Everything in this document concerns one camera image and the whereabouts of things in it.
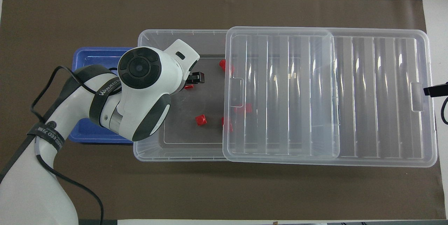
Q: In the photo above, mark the blue plastic tray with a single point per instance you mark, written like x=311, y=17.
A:
x=91, y=57

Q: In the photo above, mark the clear plastic storage box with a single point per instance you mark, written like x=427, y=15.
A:
x=147, y=149

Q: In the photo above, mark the brown table mat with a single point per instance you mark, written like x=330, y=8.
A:
x=224, y=190

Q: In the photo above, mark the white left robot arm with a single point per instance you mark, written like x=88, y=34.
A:
x=35, y=190

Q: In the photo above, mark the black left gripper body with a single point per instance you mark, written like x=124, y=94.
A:
x=188, y=79

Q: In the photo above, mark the red block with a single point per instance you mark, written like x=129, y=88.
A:
x=201, y=120
x=225, y=121
x=189, y=87
x=246, y=108
x=222, y=64

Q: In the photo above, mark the clear ribbed box lid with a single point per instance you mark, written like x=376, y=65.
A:
x=367, y=95

